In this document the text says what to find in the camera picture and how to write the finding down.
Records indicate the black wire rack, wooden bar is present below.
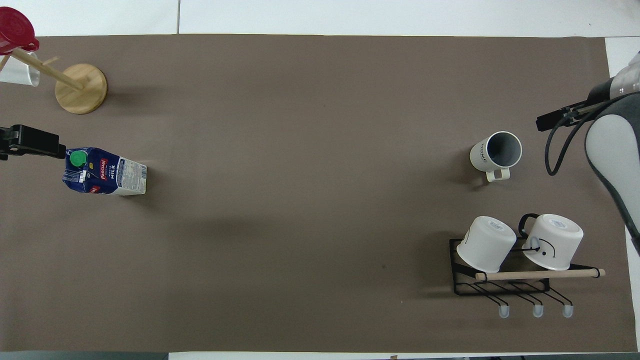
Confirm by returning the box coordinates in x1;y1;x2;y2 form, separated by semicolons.
448;237;607;319

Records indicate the white mug with grey inside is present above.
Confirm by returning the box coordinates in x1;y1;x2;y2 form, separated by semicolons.
468;130;524;183

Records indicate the white mug with black handle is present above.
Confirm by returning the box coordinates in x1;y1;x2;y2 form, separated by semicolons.
517;212;585;272

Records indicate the blue and white milk carton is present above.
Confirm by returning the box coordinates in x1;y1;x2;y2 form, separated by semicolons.
62;146;148;197

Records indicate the white plastic cup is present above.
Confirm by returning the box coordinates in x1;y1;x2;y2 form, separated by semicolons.
0;51;41;88

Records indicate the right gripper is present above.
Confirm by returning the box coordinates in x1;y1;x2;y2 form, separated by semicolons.
575;79;619;117

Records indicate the black cable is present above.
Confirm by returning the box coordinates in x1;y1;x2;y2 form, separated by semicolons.
544;100;617;177

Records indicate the red plastic cup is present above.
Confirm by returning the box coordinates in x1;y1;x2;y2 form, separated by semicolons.
0;7;40;56

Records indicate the wooden mug tree stand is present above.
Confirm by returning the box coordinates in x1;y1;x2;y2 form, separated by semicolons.
0;47;109;115

